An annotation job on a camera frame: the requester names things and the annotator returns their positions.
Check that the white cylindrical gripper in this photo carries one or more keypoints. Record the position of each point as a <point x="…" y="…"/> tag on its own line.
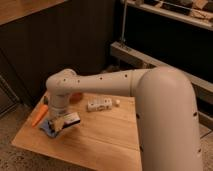
<point x="58" y="105"/>

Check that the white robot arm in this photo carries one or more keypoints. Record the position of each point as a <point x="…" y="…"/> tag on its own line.
<point x="166" y="111"/>

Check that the blue sponge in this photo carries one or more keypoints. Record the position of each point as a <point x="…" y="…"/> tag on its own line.
<point x="45" y="127"/>

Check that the orange toy carrot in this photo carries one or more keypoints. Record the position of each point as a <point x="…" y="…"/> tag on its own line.
<point x="41" y="112"/>

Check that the red bowl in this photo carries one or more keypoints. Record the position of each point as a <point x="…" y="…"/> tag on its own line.
<point x="76" y="97"/>

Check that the wooden table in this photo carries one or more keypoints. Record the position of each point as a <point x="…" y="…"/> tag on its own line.
<point x="105" y="141"/>

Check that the metal shelf rack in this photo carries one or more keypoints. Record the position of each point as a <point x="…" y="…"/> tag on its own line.
<point x="147" y="39"/>

